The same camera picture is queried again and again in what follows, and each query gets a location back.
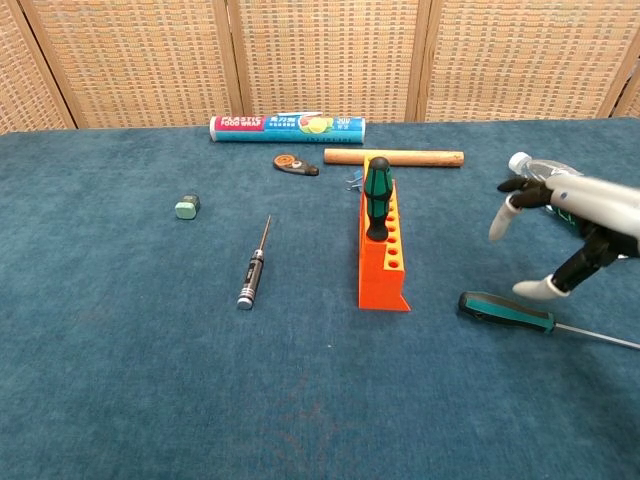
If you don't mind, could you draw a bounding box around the small green block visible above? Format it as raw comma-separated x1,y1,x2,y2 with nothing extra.
174,194,202,221

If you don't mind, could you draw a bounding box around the wooden dowel rod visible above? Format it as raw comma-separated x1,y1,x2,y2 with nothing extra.
323,148,465,169

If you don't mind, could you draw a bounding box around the woven rattan folding screen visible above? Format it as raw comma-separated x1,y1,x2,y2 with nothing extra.
0,0,640,135

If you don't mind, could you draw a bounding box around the long teal black screwdriver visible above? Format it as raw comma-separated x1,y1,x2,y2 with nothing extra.
458,291,640,350

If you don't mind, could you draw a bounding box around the black precision screwdriver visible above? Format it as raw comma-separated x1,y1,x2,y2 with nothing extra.
236,214,273,311

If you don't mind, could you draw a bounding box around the short green black screwdriver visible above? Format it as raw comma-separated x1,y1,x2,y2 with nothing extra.
362,156,394,242

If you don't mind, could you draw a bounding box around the blue carpet table mat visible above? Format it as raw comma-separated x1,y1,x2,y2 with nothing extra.
0,117,640,480

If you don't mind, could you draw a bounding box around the orange screwdriver holder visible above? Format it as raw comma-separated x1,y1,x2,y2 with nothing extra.
357,155,412,313

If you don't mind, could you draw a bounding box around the plastic food wrap box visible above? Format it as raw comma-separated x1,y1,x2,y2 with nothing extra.
208,114,367,145

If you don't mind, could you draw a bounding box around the orange black correction tape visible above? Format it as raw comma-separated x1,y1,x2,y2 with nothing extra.
272,153,320,177

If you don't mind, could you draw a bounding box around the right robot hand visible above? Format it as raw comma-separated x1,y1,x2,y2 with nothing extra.
488,172,640,300

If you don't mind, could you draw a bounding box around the clear water bottle green label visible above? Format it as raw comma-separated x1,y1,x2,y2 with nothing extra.
508,152,589,236

